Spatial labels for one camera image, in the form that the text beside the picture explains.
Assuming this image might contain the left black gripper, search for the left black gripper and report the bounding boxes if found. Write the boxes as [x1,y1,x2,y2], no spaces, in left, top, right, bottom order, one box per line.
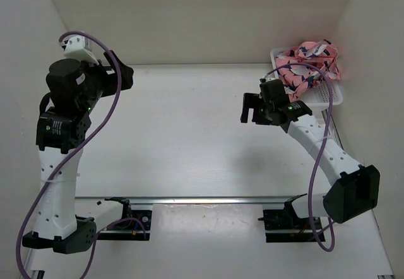
[78,50,133,114]

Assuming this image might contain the pink shark print shorts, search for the pink shark print shorts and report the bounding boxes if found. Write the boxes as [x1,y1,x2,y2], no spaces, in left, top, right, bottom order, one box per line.
[274,40,340,102]

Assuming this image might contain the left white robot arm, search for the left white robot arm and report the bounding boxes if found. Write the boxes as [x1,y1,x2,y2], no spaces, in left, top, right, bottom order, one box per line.
[17,50,133,254]

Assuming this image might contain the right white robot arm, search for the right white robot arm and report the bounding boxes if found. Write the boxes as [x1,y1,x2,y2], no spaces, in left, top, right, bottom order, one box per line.
[241,78,380,229]

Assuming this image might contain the white plastic basket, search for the white plastic basket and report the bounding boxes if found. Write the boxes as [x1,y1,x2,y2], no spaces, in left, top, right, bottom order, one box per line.
[270,47,343,112]

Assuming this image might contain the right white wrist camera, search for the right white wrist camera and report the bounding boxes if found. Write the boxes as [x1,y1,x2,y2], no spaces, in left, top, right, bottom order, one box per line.
[259,76,275,84]

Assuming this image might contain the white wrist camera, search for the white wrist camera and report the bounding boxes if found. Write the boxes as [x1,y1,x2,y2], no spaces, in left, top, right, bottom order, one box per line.
[59,35,99,64]
[259,76,275,84]

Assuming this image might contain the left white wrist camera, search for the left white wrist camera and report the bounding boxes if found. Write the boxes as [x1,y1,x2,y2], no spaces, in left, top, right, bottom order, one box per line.
[59,35,99,64]

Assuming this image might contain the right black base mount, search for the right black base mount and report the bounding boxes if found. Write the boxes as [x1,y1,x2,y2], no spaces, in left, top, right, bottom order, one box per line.
[258,195,316,243]

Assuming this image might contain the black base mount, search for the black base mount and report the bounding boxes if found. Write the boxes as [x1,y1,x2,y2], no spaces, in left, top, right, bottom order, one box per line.
[92,197,153,241]
[258,195,316,243]

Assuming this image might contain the aluminium frame rail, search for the aluminium frame rail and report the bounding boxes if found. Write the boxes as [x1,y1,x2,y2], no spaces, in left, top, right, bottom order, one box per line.
[75,196,357,206]

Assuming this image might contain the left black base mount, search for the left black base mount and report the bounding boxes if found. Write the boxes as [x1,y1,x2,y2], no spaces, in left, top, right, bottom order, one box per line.
[92,197,153,241]

